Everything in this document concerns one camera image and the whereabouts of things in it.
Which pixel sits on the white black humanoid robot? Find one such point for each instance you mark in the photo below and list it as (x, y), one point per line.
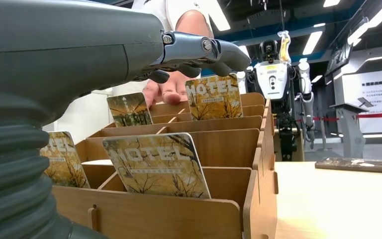
(271, 82)

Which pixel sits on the grey lectern stand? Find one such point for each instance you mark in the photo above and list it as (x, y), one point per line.
(350, 128)

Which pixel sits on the white card stack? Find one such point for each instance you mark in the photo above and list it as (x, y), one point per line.
(97, 162)

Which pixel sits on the yellow hotel key card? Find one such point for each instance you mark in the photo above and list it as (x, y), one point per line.
(130, 110)
(214, 99)
(158, 165)
(64, 161)

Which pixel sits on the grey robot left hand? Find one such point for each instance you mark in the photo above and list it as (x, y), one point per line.
(62, 43)

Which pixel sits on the black smartphone with case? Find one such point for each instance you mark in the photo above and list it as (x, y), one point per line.
(359, 165)

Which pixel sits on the ceiling light panel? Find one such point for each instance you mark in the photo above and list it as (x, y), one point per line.
(372, 21)
(330, 2)
(312, 43)

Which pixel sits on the person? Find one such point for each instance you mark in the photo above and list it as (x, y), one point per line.
(164, 10)

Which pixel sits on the wooden card organizer box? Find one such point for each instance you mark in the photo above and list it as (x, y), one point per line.
(177, 217)

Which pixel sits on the white exhibition display wall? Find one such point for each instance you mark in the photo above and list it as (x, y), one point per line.
(379, 92)

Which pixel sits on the red barrier belt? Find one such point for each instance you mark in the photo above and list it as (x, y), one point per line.
(379, 114)

